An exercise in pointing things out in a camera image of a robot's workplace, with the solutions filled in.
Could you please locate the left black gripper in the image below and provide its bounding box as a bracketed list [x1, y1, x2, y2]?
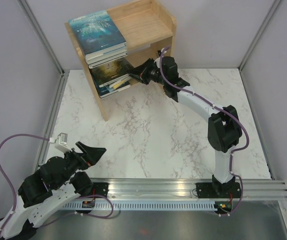
[54, 140, 107, 189]

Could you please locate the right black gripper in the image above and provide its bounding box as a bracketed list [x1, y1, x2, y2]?
[126, 57, 167, 86]

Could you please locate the Robinson Crusoe purple book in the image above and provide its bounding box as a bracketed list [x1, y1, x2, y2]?
[88, 55, 128, 69]

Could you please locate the green gold fantasy book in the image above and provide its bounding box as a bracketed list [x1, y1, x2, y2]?
[90, 60, 134, 80]

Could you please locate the Wuthering Heights dark blue book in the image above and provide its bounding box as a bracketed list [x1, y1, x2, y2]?
[95, 81, 131, 99]

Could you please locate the grey white book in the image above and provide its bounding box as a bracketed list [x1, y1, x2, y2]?
[85, 48, 127, 64]

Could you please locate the teal sea cover book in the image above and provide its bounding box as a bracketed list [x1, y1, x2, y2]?
[68, 10, 127, 58]

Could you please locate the black Moon and Sixpence book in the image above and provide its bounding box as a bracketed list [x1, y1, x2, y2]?
[94, 74, 130, 88]

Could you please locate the yellow book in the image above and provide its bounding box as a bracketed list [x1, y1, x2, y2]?
[112, 80, 129, 90]

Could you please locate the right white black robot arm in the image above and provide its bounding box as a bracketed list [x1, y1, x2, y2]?
[128, 56, 242, 199]

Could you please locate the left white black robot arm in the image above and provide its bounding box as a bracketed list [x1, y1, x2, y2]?
[0, 140, 107, 240]

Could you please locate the wooden two-tier shelf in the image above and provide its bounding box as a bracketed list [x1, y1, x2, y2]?
[63, 0, 177, 122]

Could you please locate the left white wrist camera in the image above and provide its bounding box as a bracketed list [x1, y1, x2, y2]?
[49, 132, 71, 153]

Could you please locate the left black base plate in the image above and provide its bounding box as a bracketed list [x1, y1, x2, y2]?
[90, 182, 109, 199]

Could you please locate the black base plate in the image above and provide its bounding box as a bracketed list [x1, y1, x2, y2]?
[90, 182, 109, 199]
[196, 182, 242, 199]

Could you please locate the white slotted cable duct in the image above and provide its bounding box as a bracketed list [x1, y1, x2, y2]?
[62, 200, 232, 211]

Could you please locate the aluminium mounting rail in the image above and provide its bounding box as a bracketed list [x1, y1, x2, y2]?
[92, 178, 287, 201]

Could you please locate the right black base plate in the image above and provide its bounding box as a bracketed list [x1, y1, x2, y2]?
[196, 182, 242, 199]

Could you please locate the left aluminium frame post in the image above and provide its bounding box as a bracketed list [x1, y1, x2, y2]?
[18, 0, 67, 76]

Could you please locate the aluminium frame post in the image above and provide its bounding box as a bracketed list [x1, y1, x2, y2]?
[237, 0, 283, 72]
[18, 0, 67, 76]

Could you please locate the right aluminium frame post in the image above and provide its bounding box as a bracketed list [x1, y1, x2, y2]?
[237, 0, 283, 72]

